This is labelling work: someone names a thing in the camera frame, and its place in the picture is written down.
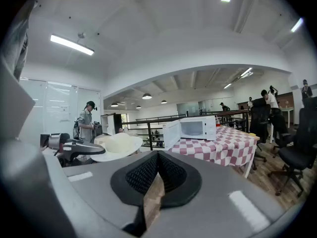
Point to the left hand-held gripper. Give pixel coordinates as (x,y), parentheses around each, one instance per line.
(55,144)

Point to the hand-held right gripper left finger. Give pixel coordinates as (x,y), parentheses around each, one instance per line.
(99,195)

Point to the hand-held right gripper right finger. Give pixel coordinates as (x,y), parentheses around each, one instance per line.
(210,207)

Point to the white round plate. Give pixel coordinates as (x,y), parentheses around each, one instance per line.
(111,157)

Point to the white microwave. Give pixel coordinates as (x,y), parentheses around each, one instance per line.
(209,128)

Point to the beige cloth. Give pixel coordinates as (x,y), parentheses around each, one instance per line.
(100,140)

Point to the wooden table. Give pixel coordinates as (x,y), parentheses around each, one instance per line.
(249,161)

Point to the red white checkered tablecloth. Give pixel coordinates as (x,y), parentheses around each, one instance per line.
(223,145)

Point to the wooden-topped black railing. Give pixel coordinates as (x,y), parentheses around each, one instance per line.
(148,133)

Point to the group of people downstairs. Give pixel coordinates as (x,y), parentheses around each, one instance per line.
(156,139)

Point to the small yellow object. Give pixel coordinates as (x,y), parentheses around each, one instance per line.
(252,134)

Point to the plastic cup with red drink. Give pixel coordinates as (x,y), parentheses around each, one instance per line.
(218,123)

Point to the black office chair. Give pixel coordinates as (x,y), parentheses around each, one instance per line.
(302,142)
(260,118)
(280,125)

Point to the white desk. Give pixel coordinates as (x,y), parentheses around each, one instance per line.
(287,110)

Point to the glass partition wall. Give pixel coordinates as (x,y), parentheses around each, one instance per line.
(188,108)

